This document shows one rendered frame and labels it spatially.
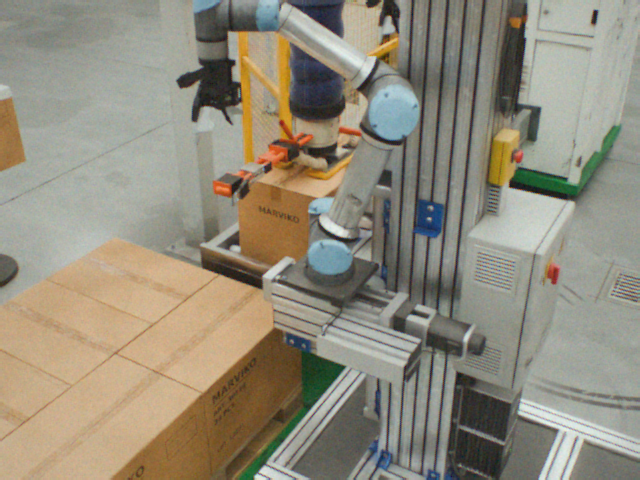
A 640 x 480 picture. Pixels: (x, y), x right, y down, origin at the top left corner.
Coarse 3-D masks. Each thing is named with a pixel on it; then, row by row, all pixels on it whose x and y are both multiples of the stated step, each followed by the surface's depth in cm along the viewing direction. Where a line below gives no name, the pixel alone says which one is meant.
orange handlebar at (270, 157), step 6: (300, 132) 299; (342, 132) 303; (348, 132) 301; (354, 132) 300; (360, 132) 299; (306, 138) 294; (300, 144) 290; (264, 156) 277; (270, 156) 277; (276, 156) 277; (282, 156) 280; (258, 162) 274; (264, 162) 278; (276, 162) 278; (240, 174) 266; (222, 192) 255; (228, 192) 255
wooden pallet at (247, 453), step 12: (300, 384) 310; (288, 396) 304; (300, 396) 313; (276, 408) 297; (288, 408) 306; (300, 408) 317; (264, 420) 291; (276, 420) 308; (288, 420) 309; (264, 432) 303; (276, 432) 303; (252, 444) 297; (264, 444) 297; (240, 456) 292; (252, 456) 292; (228, 468) 286; (240, 468) 286
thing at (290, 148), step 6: (282, 138) 288; (270, 144) 283; (276, 144) 286; (282, 144) 286; (288, 144) 286; (294, 144) 286; (270, 150) 284; (276, 150) 282; (282, 150) 281; (288, 150) 281; (294, 150) 284; (288, 156) 282; (294, 156) 284; (288, 162) 283
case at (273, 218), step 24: (264, 192) 293; (288, 192) 286; (312, 192) 284; (336, 192) 289; (240, 216) 306; (264, 216) 299; (288, 216) 292; (240, 240) 312; (264, 240) 305; (288, 240) 298
